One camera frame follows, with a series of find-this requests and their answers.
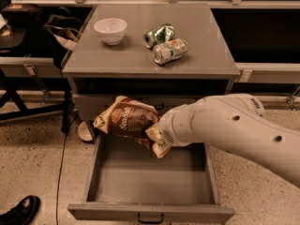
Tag silver green soda can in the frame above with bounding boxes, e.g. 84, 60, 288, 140
152, 38, 188, 66

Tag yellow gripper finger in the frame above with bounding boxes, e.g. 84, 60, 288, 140
145, 123, 164, 144

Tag black floor cable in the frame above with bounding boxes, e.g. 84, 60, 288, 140
54, 114, 79, 225

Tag open grey middle drawer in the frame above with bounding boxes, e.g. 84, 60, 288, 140
67, 135, 235, 225

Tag brown chip bag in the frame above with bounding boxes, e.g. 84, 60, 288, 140
93, 96, 171, 158

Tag black shoe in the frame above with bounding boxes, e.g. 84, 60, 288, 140
0, 195, 40, 225

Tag black table with legs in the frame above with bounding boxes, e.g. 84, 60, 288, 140
0, 4, 70, 132

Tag grey drawer cabinet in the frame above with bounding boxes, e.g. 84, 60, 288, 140
60, 3, 241, 143

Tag closed grey upper drawer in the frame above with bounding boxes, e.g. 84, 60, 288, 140
71, 93, 230, 124

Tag round wooden disc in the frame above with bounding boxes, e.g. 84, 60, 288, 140
78, 122, 93, 142

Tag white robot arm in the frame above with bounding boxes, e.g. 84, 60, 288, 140
146, 94, 300, 187

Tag crushed green soda can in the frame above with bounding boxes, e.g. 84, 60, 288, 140
143, 23, 175, 49

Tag dark bag with straps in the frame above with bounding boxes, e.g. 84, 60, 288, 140
43, 14, 83, 68

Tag white bowl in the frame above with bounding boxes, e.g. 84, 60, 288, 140
94, 18, 128, 45

